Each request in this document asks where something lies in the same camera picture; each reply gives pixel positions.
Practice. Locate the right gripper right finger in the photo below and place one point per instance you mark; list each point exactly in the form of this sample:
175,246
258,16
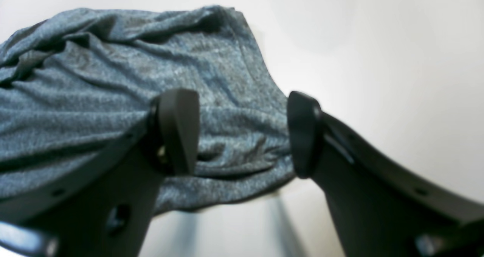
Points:
378,208

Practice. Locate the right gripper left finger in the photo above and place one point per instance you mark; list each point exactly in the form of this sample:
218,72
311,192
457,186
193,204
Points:
104,207

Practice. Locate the grey t-shirt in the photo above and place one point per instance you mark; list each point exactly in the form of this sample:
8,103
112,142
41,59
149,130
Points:
73,83

